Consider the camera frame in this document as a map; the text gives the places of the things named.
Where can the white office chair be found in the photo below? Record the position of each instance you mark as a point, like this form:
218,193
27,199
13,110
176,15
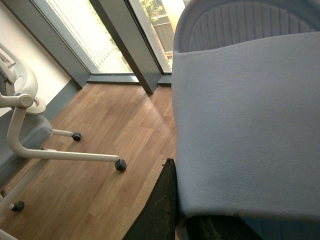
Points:
24,132

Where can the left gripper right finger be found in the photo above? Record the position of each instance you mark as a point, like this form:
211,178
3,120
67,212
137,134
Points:
220,227

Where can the light blue slide sandal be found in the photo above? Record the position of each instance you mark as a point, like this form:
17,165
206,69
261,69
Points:
246,102

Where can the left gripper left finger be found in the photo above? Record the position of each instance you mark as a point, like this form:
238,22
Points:
157,220

